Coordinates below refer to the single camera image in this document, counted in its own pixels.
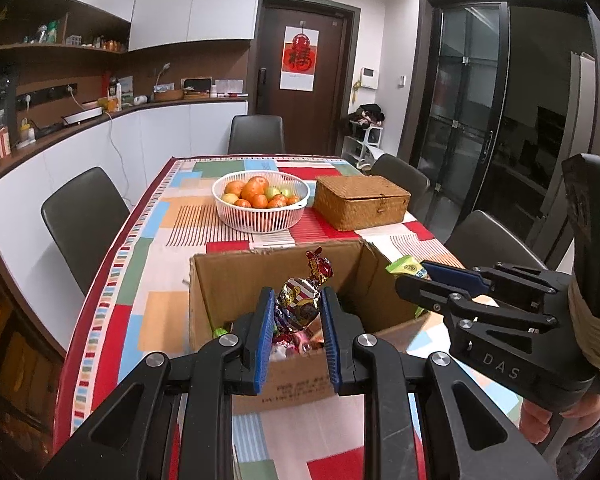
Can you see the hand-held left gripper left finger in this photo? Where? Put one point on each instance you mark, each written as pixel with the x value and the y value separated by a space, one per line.
pixel 262 340

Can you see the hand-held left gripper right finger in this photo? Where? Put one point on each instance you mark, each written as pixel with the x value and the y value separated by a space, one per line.
pixel 330 340

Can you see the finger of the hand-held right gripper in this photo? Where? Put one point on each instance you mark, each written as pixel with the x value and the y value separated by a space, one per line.
pixel 430 295
pixel 455 276

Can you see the light green snack packet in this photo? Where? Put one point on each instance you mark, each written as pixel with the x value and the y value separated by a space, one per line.
pixel 405 266

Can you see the green lollipop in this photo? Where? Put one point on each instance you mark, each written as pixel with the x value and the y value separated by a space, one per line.
pixel 220 332

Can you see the foil candy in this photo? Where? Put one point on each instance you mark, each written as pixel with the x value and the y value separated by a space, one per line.
pixel 300 300

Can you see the cardboard box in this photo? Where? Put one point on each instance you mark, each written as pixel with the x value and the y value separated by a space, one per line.
pixel 205 300

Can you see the person's right hand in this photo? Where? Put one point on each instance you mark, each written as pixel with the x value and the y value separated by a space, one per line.
pixel 535 422

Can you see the pink wrapped candy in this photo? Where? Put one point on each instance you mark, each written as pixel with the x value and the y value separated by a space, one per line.
pixel 292 345

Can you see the grey dining chair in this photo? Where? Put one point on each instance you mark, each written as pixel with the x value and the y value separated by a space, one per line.
pixel 256 135
pixel 85 220
pixel 400 175
pixel 490 240

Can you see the person's grey patterned clothing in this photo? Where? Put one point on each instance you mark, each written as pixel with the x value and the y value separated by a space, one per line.
pixel 590 445

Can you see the wicker box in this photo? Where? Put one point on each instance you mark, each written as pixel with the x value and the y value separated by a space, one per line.
pixel 360 205

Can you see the white fruit basket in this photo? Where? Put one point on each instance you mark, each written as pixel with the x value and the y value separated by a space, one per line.
pixel 260 220

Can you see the patchwork tablecloth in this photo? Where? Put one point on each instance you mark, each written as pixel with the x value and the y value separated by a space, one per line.
pixel 145 260

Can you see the pile of fruits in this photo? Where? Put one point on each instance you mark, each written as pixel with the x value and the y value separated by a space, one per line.
pixel 252 190

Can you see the white shoe rack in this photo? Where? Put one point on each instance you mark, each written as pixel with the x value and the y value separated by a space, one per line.
pixel 367 147

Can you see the glass sliding door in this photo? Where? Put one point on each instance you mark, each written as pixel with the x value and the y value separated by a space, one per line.
pixel 460 110

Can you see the dark plush pile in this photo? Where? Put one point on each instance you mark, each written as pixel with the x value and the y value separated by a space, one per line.
pixel 367 114

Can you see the dark brown door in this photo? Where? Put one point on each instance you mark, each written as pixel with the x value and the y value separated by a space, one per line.
pixel 330 110

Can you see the white intercom panel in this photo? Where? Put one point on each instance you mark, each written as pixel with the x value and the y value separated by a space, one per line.
pixel 369 78

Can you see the dark display cabinet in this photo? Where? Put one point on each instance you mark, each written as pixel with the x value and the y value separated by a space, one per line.
pixel 15 360

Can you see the white desk calendar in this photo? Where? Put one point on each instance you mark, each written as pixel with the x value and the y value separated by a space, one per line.
pixel 230 87

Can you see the woven counter basket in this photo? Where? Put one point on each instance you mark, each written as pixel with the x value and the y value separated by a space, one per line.
pixel 168 95

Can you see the black framed box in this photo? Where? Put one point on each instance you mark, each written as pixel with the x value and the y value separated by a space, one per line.
pixel 197 85

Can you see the white lower cabinets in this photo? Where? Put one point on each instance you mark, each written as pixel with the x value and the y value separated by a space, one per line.
pixel 80 145

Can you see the white cabinets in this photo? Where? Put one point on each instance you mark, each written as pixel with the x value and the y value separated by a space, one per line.
pixel 80 145
pixel 195 0

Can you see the green printed box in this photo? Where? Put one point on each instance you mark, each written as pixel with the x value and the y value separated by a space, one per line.
pixel 125 90

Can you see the white tray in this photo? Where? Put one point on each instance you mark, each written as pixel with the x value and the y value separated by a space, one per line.
pixel 82 116

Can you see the red label water bottle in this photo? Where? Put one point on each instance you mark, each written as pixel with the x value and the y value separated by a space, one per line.
pixel 2 137

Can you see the white upper cabinets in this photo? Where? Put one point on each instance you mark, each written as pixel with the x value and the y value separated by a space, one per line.
pixel 195 0

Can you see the red and white wall poster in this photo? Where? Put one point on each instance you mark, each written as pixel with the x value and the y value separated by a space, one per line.
pixel 300 60

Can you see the wooden wall shelf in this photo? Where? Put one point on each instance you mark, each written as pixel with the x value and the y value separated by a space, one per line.
pixel 55 49

